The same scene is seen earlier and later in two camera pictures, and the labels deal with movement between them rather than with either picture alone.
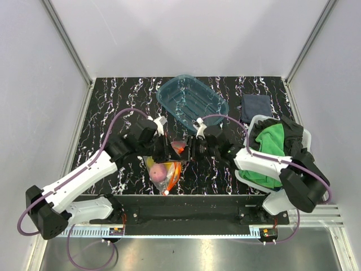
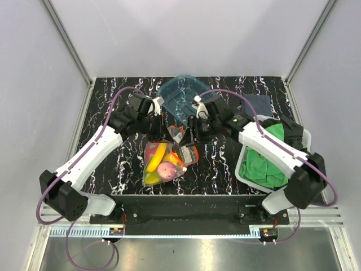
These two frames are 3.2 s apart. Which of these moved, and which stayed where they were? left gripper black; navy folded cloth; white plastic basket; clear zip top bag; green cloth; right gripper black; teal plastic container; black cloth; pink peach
Moved: clear zip top bag; left gripper black; pink peach; right gripper black
Stayed: green cloth; black cloth; navy folded cloth; white plastic basket; teal plastic container
